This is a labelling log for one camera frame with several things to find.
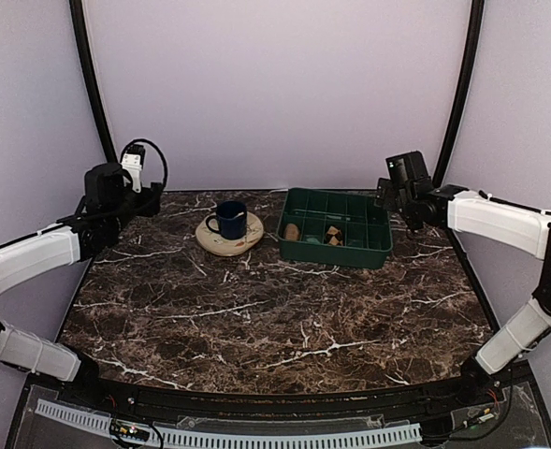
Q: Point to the cream round coaster plate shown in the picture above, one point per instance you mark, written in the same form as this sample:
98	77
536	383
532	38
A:
213	243

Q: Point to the right black frame post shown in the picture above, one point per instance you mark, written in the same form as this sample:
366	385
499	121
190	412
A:
461	94

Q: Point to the white slotted cable duct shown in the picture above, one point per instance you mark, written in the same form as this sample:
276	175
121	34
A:
204	433

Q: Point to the green divided plastic tray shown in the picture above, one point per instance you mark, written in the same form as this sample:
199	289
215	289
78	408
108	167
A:
365	227

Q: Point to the black frame post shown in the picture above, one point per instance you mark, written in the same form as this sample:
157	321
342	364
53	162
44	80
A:
91	85
461	94

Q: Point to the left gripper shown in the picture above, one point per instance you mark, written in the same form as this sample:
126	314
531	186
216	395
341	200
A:
152	205

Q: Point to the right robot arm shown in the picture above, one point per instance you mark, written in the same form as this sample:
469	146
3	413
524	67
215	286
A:
523	229

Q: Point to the brown argyle sock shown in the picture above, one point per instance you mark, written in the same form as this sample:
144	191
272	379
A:
333	236

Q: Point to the dark blue enamel mug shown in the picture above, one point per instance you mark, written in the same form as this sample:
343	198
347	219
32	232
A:
229	220

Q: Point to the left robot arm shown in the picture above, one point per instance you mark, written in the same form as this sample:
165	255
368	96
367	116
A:
61	244

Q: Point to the left black frame post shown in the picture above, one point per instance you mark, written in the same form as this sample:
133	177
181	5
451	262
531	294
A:
91	85

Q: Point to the black front rail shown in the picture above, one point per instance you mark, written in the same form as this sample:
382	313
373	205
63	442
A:
413	403

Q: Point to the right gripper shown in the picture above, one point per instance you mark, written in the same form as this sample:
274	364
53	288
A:
384	194

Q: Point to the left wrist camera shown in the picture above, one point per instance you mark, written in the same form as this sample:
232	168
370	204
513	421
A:
132	161

